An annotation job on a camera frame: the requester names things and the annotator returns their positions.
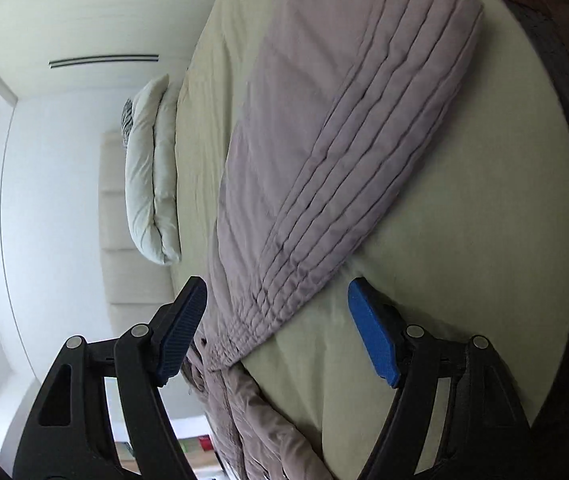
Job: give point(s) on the white wardrobe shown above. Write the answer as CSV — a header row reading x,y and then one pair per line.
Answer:
x,y
114,20

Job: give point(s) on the zebra striped pillow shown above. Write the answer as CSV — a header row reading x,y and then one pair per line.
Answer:
x,y
127,120

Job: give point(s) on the bed with cream sheet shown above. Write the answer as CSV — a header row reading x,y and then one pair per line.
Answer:
x,y
464,260

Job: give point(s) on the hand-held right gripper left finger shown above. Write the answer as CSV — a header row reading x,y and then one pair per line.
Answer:
x,y
180,330

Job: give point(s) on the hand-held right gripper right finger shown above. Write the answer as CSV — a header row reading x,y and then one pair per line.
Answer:
x,y
374,335

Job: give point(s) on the lilac puffer jacket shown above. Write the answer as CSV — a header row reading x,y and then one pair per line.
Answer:
x,y
314,135

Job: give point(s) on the cream padded headboard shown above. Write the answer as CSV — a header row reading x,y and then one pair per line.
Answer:
x,y
114,260

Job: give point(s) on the red book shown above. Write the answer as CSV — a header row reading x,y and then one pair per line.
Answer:
x,y
206,444

